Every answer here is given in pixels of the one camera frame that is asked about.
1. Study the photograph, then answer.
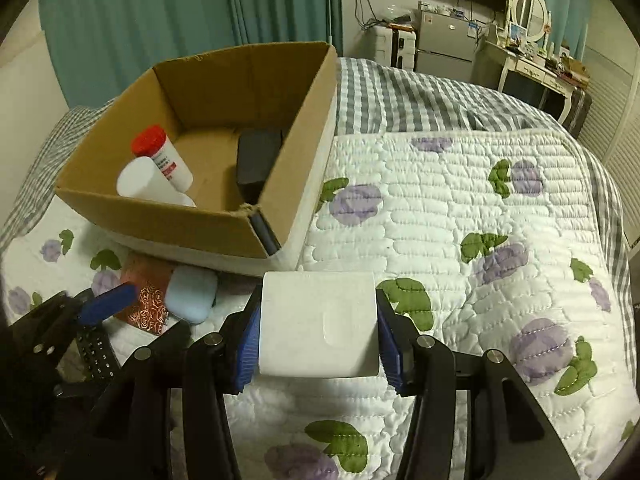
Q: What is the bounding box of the grey checked bed sheet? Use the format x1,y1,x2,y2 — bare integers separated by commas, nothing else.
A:
0,56,632,261

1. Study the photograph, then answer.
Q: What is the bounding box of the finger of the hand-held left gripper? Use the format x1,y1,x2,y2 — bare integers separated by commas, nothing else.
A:
10,282,139,367

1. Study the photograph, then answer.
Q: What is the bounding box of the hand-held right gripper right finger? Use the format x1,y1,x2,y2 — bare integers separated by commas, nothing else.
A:
375,289,587,480

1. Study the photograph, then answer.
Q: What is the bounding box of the red patterned box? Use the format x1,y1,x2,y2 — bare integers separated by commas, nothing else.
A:
116,254,177,336

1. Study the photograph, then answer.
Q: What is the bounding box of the white square box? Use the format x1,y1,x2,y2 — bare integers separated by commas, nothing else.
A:
257,271,382,379

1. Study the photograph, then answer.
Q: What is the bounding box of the brown suitcase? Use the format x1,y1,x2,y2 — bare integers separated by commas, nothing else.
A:
556,85,594,140

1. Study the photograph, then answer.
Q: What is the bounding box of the black remote control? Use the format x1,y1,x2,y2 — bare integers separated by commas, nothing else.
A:
75,326,122,385

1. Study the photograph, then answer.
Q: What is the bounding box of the light blue case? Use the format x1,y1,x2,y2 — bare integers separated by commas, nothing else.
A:
165,265,219,325

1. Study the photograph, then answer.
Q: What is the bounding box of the white louvered wardrobe door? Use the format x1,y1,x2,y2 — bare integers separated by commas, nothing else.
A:
575,0,640,248

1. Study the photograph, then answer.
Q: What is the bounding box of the brown cardboard box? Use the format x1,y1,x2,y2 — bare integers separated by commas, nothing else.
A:
54,41,340,261

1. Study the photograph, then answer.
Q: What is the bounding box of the white round vanity mirror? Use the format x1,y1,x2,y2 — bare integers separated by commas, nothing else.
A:
507,0,552,45

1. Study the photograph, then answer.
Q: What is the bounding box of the silver small fridge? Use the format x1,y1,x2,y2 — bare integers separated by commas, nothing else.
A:
416,9,479,82

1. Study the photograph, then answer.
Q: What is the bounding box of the white dressing table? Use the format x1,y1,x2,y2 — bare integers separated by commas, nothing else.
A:
472,39,577,122

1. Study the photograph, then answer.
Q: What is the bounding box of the white suitcase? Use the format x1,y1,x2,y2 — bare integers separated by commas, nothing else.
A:
367,25,419,72

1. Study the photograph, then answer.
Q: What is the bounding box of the white floral quilted blanket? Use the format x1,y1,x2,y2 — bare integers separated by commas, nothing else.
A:
0,127,627,480

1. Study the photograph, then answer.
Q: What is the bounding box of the black rectangular case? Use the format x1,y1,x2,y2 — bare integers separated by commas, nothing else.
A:
236,128,284,202

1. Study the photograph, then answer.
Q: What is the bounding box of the wide teal curtain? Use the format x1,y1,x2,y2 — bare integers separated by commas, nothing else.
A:
37,0,342,111

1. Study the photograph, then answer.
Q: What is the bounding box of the plain white bottle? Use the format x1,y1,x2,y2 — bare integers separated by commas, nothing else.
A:
116,156,197,208

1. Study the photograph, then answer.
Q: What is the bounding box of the small black flat box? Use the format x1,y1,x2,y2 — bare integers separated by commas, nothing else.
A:
250,211,282,257

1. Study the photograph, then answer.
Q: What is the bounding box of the red-capped white bottle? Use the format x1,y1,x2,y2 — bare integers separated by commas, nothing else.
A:
131,125,194,192

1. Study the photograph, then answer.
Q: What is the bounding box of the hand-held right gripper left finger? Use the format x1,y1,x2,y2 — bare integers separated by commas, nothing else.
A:
95,287,262,480

